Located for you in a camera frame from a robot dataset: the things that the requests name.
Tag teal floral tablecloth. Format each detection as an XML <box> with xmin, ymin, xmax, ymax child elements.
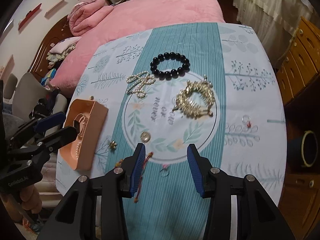
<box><xmin>60</xmin><ymin>23</ymin><xmax>286</xmax><ymax>239</ymax></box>

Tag red stone silver ring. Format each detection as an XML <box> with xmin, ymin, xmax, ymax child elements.
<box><xmin>241</xmin><ymin>114</ymin><xmax>252</xmax><ymax>128</ymax></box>

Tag person left hand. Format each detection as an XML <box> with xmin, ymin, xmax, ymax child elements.
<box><xmin>1</xmin><ymin>185</ymin><xmax>42</xmax><ymax>222</ymax></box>

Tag grey office chair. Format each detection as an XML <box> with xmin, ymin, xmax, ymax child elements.
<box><xmin>3</xmin><ymin>73</ymin><xmax>67</xmax><ymax>136</ymax></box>

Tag black bag on chair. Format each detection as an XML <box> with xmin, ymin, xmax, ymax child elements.
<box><xmin>28</xmin><ymin>98</ymin><xmax>56</xmax><ymax>119</ymax></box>

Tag wooden headboard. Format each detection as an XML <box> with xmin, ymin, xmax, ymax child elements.
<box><xmin>28</xmin><ymin>16</ymin><xmax>73</xmax><ymax>82</ymax></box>

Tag small flower earring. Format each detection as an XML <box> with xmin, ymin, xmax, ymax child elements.
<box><xmin>108</xmin><ymin>140</ymin><xmax>117</xmax><ymax>151</ymax></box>

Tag peach cardboard jewelry box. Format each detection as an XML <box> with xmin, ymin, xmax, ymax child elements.
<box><xmin>60</xmin><ymin>99</ymin><xmax>108</xmax><ymax>171</ymax></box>

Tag black bead bracelet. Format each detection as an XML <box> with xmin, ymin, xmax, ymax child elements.
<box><xmin>150</xmin><ymin>51</ymin><xmax>190</xmax><ymax>80</ymax></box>

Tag gold leaf hair comb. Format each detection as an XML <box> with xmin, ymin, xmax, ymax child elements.
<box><xmin>172</xmin><ymin>75</ymin><xmax>216</xmax><ymax>119</ymax></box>

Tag pearl bow hair clip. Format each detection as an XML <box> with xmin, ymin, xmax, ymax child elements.
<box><xmin>126</xmin><ymin>71</ymin><xmax>156</xmax><ymax>99</ymax></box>

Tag red wall shelf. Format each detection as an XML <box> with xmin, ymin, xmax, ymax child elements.
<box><xmin>18</xmin><ymin>3</ymin><xmax>42</xmax><ymax>30</ymax></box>

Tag pink stone ring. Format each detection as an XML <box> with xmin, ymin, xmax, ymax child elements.
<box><xmin>159</xmin><ymin>164</ymin><xmax>171</xmax><ymax>178</ymax></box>

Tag wooden drawer cabinet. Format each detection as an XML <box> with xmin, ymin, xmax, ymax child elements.
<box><xmin>276</xmin><ymin>18</ymin><xmax>319</xmax><ymax>239</ymax></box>

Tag pink bed blanket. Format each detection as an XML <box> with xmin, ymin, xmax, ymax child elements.
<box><xmin>50</xmin><ymin>0</ymin><xmax>225</xmax><ymax>98</ymax></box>

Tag red string bead bracelet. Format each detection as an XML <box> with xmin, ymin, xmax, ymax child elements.
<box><xmin>114</xmin><ymin>151</ymin><xmax>154</xmax><ymax>203</ymax></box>

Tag cream ruffled cover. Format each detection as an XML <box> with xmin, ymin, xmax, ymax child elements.
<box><xmin>233</xmin><ymin>0</ymin><xmax>319</xmax><ymax>68</ymax></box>

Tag white pink pillow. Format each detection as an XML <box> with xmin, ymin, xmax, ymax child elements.
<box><xmin>49</xmin><ymin>36</ymin><xmax>81</xmax><ymax>54</ymax></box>

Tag white pearl bracelet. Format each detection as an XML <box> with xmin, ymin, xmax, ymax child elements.
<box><xmin>73</xmin><ymin>114</ymin><xmax>89</xmax><ymax>161</ymax></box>

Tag folded pink quilt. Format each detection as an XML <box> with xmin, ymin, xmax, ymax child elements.
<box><xmin>67</xmin><ymin>0</ymin><xmax>114</xmax><ymax>36</ymax></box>

